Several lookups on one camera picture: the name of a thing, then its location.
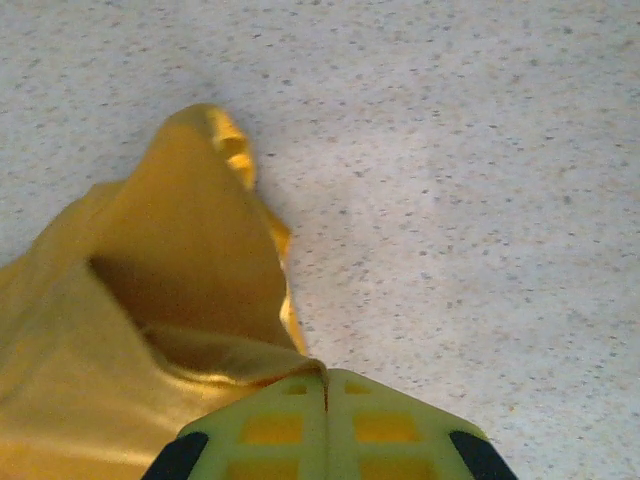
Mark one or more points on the yellow t-shirt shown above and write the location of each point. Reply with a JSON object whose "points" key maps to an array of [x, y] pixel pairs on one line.
{"points": [[190, 225]]}

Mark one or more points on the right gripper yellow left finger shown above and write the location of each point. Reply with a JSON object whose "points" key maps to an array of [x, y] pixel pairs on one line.
{"points": [[315, 450]]}

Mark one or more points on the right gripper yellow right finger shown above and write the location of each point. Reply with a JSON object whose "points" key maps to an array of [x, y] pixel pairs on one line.
{"points": [[342, 450]]}

